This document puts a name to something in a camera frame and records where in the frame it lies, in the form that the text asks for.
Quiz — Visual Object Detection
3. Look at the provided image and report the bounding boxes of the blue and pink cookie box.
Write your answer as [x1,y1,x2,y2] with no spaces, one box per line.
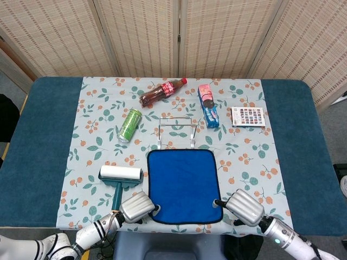
[197,83,220,129]

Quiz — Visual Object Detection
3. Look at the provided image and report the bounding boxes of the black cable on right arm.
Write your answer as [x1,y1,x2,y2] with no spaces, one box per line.
[298,234,327,258]

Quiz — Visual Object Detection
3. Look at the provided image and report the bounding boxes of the flat box with colour grid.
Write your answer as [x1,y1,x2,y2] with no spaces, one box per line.
[230,106,266,127]

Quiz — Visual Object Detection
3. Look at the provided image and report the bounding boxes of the woven folding screen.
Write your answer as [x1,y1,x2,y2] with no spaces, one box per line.
[0,0,347,114]

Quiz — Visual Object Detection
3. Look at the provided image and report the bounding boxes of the black cables under table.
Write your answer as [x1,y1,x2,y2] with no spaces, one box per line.
[91,238,118,260]

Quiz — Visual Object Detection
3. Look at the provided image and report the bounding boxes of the blue microfibre cloth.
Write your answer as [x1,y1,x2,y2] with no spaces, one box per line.
[146,148,224,225]

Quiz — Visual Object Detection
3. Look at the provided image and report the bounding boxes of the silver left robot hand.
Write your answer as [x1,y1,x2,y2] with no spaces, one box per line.
[118,191,162,224]

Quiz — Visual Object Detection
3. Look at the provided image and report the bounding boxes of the green energy drink can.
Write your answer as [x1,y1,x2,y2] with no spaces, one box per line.
[117,108,143,144]

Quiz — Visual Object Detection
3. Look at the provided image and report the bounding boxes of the black bag under table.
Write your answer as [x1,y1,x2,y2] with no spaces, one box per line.
[223,234,264,260]

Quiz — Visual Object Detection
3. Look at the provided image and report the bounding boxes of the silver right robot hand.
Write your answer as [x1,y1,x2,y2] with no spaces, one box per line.
[211,188,266,227]

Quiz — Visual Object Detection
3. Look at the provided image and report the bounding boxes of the cola bottle with red label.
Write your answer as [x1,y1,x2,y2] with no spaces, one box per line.
[138,77,188,108]

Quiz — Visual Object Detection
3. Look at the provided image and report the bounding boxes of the clear acrylic stand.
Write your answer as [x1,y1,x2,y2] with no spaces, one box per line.
[157,116,198,150]

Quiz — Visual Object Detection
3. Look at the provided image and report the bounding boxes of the teal lint roller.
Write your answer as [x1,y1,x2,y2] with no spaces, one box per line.
[98,165,144,212]

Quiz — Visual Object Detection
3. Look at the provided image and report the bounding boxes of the black object beside table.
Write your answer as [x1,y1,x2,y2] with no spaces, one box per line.
[0,93,21,143]

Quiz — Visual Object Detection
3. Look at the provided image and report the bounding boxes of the floral patterned tablecloth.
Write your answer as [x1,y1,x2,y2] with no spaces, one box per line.
[55,76,292,238]

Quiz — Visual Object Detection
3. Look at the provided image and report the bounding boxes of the grey robot torso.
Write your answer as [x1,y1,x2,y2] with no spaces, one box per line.
[112,231,226,260]

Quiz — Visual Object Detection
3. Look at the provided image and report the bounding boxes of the teal table cover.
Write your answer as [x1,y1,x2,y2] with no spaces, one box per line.
[0,76,342,236]

